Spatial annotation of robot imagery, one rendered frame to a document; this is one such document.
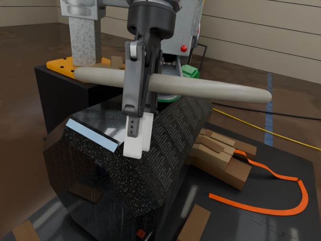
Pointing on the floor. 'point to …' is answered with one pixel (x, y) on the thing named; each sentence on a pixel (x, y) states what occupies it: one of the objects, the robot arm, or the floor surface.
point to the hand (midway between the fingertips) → (138, 134)
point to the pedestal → (68, 95)
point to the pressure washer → (192, 73)
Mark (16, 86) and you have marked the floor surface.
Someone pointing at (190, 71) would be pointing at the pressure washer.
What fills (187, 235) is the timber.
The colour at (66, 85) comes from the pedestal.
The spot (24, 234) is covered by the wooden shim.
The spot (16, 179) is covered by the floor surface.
